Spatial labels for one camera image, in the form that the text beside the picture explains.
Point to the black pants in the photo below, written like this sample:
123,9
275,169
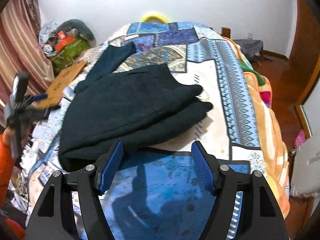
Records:
130,110

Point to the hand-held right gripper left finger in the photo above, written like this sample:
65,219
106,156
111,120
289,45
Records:
111,166

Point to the striped brown curtain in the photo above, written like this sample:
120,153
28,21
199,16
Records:
20,45

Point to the wooden bedpost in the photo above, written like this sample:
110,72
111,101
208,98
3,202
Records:
226,33

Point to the scattered papers pile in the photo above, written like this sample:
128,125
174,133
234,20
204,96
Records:
32,145

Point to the white crumpled cloth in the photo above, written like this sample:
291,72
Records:
48,31

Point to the white plastic storage box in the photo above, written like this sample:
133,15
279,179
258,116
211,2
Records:
306,172

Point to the yellow foam bed rail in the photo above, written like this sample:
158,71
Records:
155,18

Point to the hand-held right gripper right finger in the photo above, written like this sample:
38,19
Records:
203,166

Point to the pink slippers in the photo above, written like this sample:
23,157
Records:
300,138

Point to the orange box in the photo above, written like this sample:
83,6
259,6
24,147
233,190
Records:
63,41

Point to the white wall outlet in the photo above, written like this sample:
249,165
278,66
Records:
250,35

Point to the brown wooden door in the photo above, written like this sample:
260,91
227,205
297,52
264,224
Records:
303,55

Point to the wooden lap desk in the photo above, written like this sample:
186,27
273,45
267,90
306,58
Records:
63,82

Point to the orange fleece blanket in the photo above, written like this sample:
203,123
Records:
265,120

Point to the green leaf-print box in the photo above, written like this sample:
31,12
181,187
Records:
71,52

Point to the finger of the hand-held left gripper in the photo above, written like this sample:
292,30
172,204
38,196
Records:
38,98

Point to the grey curved pillow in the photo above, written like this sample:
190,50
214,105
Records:
80,27

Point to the blue patchwork printed blanket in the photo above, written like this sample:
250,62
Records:
220,80

